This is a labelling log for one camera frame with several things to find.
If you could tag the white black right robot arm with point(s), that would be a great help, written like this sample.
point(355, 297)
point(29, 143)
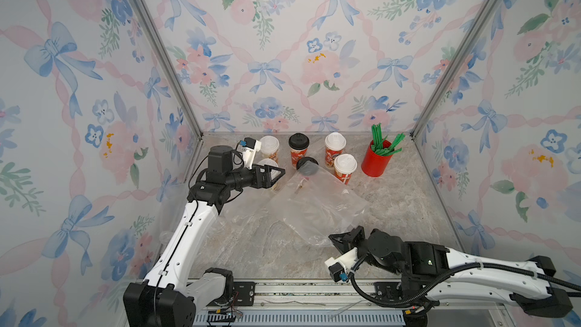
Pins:
point(431, 274)

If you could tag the right aluminium corner post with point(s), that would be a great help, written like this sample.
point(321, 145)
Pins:
point(484, 14)

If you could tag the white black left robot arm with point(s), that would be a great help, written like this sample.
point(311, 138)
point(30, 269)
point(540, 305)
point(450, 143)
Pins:
point(181, 245)

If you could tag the back black-lid red cup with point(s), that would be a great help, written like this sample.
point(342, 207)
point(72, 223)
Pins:
point(299, 144)

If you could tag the back left white-lid cup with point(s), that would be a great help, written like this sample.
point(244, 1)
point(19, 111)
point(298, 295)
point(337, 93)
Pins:
point(270, 146)

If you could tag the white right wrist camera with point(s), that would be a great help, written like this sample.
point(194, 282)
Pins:
point(339, 268)

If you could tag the black-lid red cup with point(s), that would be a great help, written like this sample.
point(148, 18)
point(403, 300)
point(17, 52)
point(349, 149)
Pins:
point(299, 144)
point(307, 166)

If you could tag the left aluminium corner post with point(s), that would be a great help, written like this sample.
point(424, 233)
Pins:
point(156, 42)

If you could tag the green wrapped straws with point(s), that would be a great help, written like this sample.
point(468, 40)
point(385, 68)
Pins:
point(378, 146)

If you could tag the clear plastic carrier bag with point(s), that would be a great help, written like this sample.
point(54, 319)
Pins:
point(313, 207)

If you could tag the front left white-lid cup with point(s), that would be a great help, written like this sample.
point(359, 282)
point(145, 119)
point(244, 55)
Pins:
point(268, 163)

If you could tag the white-lid red cup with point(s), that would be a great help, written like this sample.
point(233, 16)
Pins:
point(335, 144)
point(344, 167)

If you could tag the front black-lid red cup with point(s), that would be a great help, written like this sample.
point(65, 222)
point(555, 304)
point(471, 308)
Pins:
point(307, 166)

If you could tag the aluminium corner post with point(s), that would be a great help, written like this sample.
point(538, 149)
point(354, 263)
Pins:
point(484, 14)
point(156, 42)

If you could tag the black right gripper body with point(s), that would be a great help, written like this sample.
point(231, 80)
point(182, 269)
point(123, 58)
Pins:
point(356, 243)

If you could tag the red straw holder cup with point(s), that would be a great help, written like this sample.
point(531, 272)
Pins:
point(374, 165)

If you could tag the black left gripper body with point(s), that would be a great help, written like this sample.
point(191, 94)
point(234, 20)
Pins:
point(260, 177)

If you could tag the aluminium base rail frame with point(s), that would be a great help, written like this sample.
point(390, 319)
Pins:
point(318, 302)

